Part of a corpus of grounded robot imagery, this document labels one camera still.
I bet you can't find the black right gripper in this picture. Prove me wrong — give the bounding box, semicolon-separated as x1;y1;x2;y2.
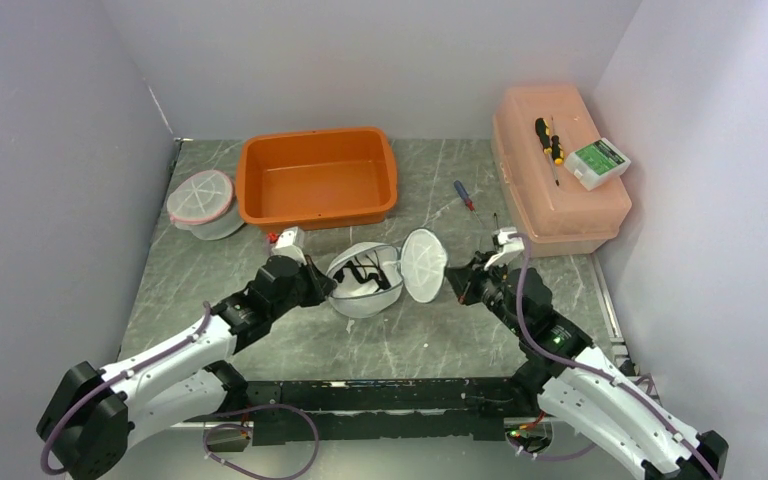
443;250;527;336

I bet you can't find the white mesh blue-zip laundry bag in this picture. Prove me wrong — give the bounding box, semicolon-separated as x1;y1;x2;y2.
326;228;449;319

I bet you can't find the black white bra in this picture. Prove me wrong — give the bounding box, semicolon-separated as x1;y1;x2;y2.
332;261;392;291

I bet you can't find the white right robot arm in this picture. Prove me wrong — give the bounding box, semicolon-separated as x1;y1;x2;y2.
445;263;729;479

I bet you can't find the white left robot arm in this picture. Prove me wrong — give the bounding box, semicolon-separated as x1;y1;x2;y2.
36;256;336;479

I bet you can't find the white mesh pink-zip laundry bag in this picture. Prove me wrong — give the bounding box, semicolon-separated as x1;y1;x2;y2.
166;170;244;241

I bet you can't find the blue red screwdriver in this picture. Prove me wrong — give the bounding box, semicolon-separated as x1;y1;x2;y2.
453;180;475;212

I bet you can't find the orange plastic tub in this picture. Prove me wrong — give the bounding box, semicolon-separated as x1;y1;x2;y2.
235;126;398;233

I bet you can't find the thin black yellow screwdriver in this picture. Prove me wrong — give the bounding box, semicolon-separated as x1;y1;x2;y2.
549;117;565;166

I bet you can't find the translucent pink storage box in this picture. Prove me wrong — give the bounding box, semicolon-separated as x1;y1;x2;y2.
491;84;632;257

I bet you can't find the large black yellow screwdriver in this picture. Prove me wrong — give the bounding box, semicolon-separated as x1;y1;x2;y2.
534;117;552;154

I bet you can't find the white green small box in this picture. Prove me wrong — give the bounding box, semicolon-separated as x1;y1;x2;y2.
563;138;631;191

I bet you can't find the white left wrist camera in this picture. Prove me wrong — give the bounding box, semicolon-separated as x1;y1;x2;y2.
270;226;306;264

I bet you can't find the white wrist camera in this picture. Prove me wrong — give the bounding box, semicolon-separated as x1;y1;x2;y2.
270;226;306;264
483;227;525;271

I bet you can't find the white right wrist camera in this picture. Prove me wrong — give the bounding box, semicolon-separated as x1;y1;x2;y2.
483;227;525;271

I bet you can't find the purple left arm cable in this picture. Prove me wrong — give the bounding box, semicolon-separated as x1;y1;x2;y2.
39;301;214;476

